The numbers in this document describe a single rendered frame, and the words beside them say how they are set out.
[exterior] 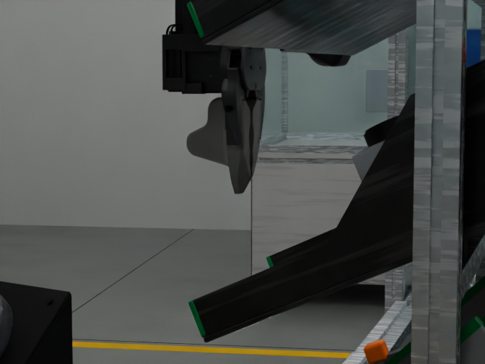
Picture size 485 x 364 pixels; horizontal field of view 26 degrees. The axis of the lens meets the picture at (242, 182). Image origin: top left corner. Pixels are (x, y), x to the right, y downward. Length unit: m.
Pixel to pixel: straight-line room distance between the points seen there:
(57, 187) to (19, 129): 0.62
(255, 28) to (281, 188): 5.57
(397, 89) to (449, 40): 1.38
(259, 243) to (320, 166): 0.58
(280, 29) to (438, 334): 0.20
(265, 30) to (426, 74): 0.14
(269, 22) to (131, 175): 8.89
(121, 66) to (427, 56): 8.98
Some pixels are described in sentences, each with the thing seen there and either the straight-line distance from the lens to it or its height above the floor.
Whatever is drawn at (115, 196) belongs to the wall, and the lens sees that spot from 9.51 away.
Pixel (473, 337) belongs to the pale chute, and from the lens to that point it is 0.51.
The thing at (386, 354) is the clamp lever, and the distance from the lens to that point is 1.05.
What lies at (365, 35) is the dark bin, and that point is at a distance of 0.77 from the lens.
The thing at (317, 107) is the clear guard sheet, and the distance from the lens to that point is 6.11.
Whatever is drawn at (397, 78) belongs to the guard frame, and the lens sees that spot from 1.85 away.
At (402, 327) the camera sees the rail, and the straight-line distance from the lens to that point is 1.60.
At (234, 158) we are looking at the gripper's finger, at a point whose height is 1.25.
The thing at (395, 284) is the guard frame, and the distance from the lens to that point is 1.88.
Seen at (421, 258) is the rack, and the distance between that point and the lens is 0.48.
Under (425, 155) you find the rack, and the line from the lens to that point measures 0.47.
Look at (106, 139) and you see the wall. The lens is 9.49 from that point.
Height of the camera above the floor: 1.33
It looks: 6 degrees down
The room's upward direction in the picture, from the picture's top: straight up
